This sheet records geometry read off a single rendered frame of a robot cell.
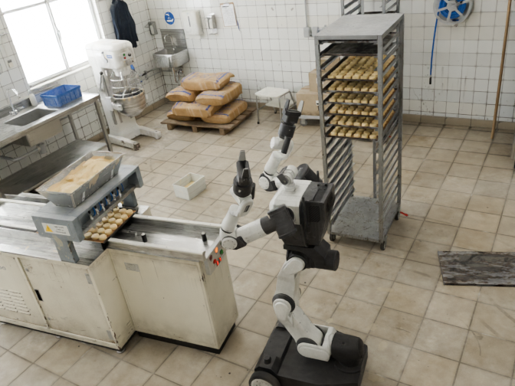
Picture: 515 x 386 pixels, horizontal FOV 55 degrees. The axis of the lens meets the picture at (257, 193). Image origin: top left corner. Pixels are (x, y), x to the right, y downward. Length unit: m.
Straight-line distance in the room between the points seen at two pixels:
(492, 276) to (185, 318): 2.32
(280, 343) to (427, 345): 0.98
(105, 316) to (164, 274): 0.55
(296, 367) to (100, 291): 1.35
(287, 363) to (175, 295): 0.84
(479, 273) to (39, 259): 3.19
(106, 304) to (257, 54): 4.80
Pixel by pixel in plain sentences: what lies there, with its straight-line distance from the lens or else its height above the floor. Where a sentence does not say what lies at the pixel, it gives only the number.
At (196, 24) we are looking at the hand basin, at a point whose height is 1.29.
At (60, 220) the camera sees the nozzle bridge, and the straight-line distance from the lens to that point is 3.24.
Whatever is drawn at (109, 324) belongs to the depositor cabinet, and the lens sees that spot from 3.65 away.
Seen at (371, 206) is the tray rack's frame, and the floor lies 0.15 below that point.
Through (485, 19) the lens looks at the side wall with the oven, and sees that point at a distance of 6.30.
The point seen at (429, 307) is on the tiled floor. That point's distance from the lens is 3.90.
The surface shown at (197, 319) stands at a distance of 3.45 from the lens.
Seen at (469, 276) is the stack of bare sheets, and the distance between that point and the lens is 4.19.
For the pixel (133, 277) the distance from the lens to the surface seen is 3.49.
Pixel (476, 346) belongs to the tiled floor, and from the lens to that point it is 3.69.
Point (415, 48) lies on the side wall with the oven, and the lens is 6.52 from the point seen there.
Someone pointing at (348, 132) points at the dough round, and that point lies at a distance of 3.94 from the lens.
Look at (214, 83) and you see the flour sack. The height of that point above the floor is 0.65.
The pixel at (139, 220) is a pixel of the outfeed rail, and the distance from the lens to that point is 3.58.
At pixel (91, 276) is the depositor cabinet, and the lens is 3.40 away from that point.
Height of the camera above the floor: 2.65
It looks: 30 degrees down
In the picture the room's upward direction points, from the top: 8 degrees counter-clockwise
